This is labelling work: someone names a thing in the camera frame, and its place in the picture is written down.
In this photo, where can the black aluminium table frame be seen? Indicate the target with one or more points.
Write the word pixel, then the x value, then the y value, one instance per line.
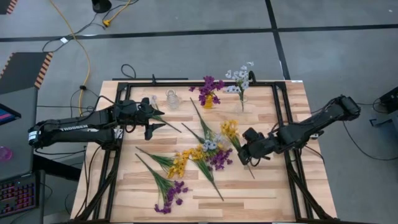
pixel 155 84

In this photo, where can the yellow glass vase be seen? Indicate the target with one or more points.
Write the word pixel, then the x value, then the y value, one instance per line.
pixel 208 102

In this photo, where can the white artificial flower stem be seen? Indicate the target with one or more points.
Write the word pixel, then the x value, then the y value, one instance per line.
pixel 211 144
pixel 171 125

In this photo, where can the small hazard-striped floor mat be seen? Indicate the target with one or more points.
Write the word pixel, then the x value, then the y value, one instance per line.
pixel 4 6

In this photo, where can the ribbed clear glass vase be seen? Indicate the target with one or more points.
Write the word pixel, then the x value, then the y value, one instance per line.
pixel 172 99

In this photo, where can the grey side desk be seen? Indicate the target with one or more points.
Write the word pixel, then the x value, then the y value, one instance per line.
pixel 18 140

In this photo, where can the slim clear glass vase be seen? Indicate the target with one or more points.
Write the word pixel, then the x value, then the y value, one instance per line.
pixel 245 107

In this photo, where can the dark laptop screen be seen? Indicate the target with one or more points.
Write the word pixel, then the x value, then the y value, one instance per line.
pixel 7 115

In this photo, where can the black stand base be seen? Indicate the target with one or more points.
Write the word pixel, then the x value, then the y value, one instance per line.
pixel 101 5

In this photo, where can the large hazard-striped floor mat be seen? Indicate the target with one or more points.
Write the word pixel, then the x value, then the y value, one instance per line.
pixel 18 71

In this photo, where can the black equipment box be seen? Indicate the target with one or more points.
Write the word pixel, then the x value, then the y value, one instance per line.
pixel 390 99

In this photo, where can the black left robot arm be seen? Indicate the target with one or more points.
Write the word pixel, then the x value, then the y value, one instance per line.
pixel 74 127

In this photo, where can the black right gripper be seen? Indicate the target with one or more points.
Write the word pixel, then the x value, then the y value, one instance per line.
pixel 259 146

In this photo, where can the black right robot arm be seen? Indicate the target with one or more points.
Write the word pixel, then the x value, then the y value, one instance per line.
pixel 314 124

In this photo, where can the purple artificial flower bunch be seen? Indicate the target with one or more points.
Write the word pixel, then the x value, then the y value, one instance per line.
pixel 199 154

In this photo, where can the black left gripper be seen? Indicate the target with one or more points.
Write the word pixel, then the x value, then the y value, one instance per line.
pixel 138 112

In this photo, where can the yellow artificial flower stem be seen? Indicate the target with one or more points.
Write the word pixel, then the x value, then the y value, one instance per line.
pixel 229 128
pixel 177 166

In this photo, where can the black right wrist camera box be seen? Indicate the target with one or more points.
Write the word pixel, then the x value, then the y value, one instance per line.
pixel 249 134

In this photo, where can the backlit keyboard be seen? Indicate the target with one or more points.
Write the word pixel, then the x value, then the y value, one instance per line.
pixel 17 194

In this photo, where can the clear vase with white flowers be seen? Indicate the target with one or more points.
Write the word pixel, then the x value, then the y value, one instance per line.
pixel 242 74

